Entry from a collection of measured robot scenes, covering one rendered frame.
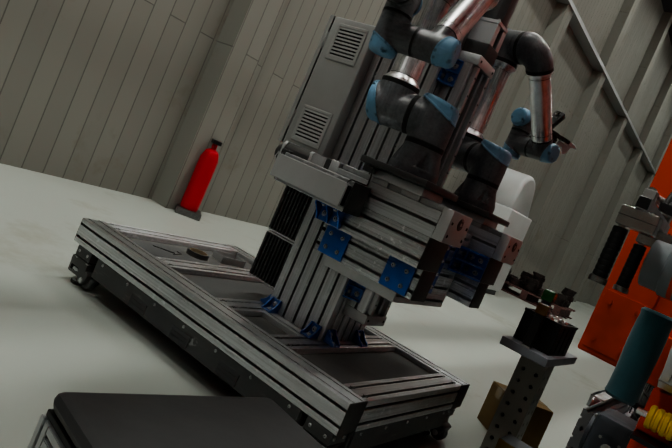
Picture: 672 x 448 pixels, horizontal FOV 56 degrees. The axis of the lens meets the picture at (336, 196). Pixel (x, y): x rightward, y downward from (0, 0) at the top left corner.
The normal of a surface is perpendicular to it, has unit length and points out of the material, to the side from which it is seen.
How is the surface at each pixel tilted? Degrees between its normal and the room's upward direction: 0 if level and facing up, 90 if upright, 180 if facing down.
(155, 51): 90
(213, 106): 90
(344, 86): 90
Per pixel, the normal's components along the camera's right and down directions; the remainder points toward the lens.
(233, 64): 0.75, 0.35
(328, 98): -0.53, -0.18
